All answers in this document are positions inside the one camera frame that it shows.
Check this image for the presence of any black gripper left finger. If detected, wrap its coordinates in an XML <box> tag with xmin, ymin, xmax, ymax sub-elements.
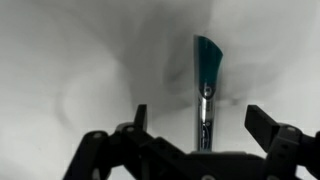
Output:
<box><xmin>63</xmin><ymin>105</ymin><xmax>187</xmax><ymax>180</ymax></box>

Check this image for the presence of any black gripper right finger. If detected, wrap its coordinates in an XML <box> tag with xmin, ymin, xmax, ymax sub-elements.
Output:
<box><xmin>244</xmin><ymin>105</ymin><xmax>320</xmax><ymax>180</ymax></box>

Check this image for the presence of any teal and silver marker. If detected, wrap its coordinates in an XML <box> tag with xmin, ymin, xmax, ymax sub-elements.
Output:
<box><xmin>193</xmin><ymin>35</ymin><xmax>223</xmax><ymax>151</ymax></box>

